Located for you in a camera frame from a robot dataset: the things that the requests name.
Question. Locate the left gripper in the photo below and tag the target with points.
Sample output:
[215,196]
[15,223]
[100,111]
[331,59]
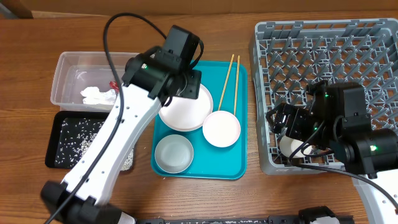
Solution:
[193,86]

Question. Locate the white round plate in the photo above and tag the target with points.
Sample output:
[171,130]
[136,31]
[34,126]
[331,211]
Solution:
[185,114]

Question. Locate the white shallow bowl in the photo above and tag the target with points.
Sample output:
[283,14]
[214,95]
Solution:
[221,129]

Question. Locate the black plastic tray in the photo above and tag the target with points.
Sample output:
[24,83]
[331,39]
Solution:
[56,128]

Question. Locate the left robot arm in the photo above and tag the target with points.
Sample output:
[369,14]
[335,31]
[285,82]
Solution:
[150,81]

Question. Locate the red snack wrapper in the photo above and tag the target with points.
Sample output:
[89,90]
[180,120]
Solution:
[114,86]

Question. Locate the teal plastic serving tray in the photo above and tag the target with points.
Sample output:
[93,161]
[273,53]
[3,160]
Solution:
[210,162]

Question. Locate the clear plastic bin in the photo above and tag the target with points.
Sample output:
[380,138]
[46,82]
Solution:
[76,71]

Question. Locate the grey metal bowl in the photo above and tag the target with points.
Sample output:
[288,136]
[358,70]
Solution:
[174,154]

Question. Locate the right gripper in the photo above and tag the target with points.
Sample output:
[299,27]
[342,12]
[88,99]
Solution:
[297,116]

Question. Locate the white tissue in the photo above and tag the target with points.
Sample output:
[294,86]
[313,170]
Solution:
[93,96]

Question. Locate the grey dishwasher rack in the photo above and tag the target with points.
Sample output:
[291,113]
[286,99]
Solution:
[288,55]

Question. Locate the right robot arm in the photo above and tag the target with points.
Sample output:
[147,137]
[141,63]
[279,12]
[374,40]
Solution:
[338,120]

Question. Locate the wooden chopstick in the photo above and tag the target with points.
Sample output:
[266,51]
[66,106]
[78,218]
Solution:
[236,85]
[226,81]

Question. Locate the white cup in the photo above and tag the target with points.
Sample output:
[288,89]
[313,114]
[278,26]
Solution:
[288,145]

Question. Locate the white rice pile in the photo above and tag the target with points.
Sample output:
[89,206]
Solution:
[76,136]

